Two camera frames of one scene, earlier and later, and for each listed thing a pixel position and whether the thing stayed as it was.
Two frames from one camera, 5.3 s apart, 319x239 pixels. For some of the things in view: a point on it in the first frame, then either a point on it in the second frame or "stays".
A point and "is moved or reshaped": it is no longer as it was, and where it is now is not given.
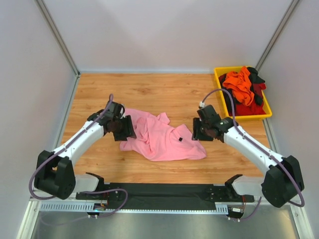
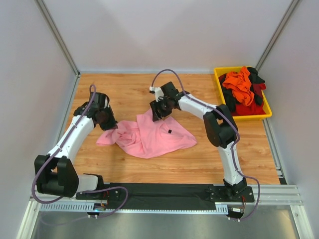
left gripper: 123,128 → 108,122
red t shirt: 241,109 stays
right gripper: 198,129 → 156,111
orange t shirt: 239,83 stays
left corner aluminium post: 41,6 stays
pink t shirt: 163,142 is moved or reshaped
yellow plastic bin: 220,70 stays
